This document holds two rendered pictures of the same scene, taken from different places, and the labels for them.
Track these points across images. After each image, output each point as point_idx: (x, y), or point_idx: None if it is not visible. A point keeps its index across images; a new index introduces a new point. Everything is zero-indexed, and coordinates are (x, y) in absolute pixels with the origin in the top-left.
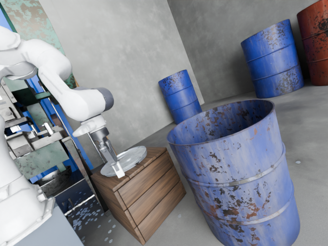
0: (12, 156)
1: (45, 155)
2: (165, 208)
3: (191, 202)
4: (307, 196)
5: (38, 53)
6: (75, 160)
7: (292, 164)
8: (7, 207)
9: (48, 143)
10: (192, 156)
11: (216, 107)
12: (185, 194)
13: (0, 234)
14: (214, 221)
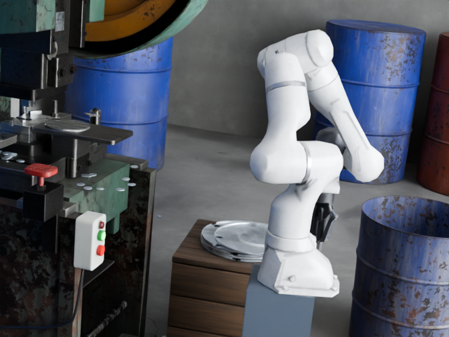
0: (62, 172)
1: (114, 190)
2: None
3: (317, 335)
4: None
5: (332, 76)
6: (147, 216)
7: None
8: (321, 256)
9: (93, 159)
10: (428, 250)
11: (399, 196)
12: None
13: (330, 279)
14: (403, 331)
